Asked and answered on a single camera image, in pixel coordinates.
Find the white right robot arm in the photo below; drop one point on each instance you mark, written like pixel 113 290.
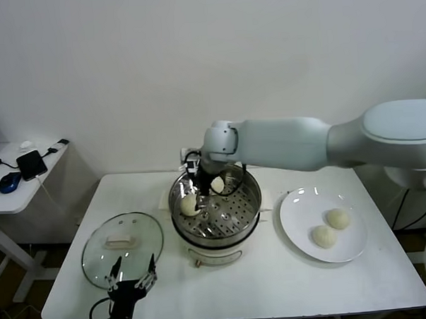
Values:
pixel 286 142

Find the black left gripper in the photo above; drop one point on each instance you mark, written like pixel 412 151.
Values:
pixel 123 294

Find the small white case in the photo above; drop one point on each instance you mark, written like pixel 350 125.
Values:
pixel 26 145

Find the blue computer mouse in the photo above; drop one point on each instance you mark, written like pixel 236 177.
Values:
pixel 9 183

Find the white round plate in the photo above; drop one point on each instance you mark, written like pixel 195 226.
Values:
pixel 300 226

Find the black smartphone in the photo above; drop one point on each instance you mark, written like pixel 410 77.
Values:
pixel 31 165

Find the white steamed baozi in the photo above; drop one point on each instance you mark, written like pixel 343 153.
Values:
pixel 324 236
pixel 218 186
pixel 337 218
pixel 188 205

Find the steel steamer basket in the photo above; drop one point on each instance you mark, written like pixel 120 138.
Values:
pixel 236 215

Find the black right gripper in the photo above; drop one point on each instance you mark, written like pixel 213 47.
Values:
pixel 204 179

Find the white electric cooker base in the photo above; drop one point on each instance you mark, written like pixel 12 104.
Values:
pixel 210 253

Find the white side table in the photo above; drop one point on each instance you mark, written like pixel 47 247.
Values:
pixel 10 203

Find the glass pot lid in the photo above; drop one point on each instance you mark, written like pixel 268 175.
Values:
pixel 119 240

